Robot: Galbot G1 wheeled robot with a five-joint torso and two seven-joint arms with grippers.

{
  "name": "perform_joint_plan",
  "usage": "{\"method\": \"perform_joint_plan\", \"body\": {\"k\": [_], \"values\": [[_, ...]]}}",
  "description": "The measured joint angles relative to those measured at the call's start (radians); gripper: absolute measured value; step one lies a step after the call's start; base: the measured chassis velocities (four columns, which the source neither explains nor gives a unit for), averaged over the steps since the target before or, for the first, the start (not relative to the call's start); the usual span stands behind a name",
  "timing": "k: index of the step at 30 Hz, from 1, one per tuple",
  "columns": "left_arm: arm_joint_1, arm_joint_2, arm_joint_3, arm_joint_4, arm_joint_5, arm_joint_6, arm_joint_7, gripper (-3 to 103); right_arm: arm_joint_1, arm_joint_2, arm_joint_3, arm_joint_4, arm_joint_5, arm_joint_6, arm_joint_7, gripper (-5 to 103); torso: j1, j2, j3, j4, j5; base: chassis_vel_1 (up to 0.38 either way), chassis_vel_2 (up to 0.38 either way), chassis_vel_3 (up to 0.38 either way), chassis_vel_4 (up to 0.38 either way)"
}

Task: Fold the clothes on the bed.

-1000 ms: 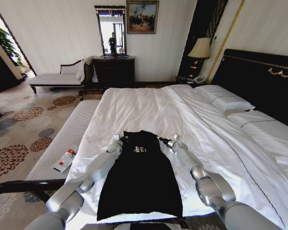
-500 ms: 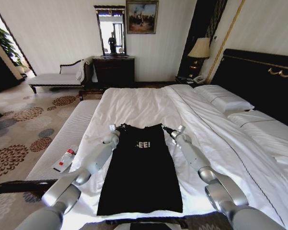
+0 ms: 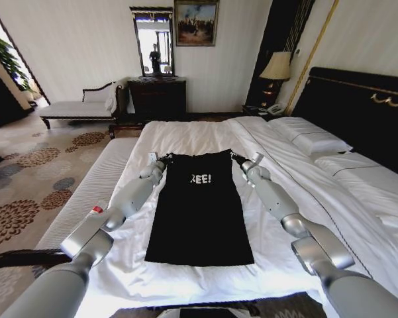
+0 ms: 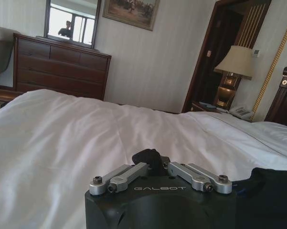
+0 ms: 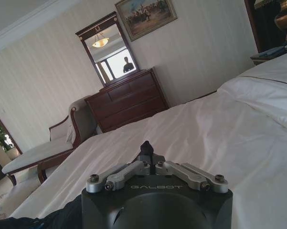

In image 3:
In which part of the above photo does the black shirt white print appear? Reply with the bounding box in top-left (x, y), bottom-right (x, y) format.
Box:
top-left (144, 148), bottom-right (255, 267)

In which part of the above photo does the white bed sheet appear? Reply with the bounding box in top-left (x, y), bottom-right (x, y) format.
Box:
top-left (87, 119), bottom-right (324, 314)

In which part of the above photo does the dark nightstand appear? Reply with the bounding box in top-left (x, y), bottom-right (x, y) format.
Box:
top-left (241, 104), bottom-right (285, 122)

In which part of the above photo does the dark wooden dresser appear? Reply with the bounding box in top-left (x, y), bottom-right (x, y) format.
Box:
top-left (127, 76), bottom-right (188, 117)

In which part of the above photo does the white pillow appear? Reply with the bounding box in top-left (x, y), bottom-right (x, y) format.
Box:
top-left (268, 116), bottom-right (354, 156)
top-left (314, 151), bottom-right (398, 216)

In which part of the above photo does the white duvet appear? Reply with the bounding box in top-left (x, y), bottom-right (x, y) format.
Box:
top-left (233, 115), bottom-right (398, 278)

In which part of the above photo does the bedside lamp cream shade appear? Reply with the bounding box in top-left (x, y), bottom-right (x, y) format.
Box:
top-left (258, 51), bottom-right (292, 97)

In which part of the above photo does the dark framed mirror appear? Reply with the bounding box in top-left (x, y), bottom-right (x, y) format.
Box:
top-left (129, 6), bottom-right (175, 78)

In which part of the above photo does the black headboard gold trim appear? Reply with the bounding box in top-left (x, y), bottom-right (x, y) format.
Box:
top-left (289, 66), bottom-right (398, 175)

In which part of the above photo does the framed painting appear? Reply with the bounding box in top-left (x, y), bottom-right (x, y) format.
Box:
top-left (174, 0), bottom-right (221, 47)

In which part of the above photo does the dark cabinet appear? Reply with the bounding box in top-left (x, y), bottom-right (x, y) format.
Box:
top-left (0, 61), bottom-right (25, 131)

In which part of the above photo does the green plant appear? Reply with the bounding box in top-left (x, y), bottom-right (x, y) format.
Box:
top-left (0, 28), bottom-right (31, 92)

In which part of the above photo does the white chaise dark frame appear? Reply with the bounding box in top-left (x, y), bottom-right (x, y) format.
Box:
top-left (38, 81), bottom-right (130, 131)

